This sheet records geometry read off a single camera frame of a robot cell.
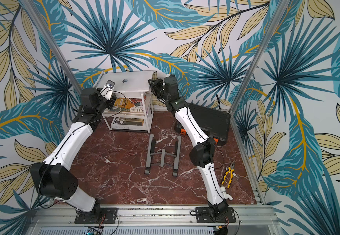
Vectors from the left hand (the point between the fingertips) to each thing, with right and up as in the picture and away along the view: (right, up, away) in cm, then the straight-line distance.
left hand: (107, 90), depth 77 cm
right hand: (+12, +2, -3) cm, 13 cm away
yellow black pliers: (+70, -45, +11) cm, 83 cm away
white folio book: (+2, -17, +29) cm, 34 cm away
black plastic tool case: (+65, -17, +27) cm, 73 cm away
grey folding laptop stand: (+21, -34, +11) cm, 42 cm away
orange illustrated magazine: (+6, -5, +18) cm, 19 cm away
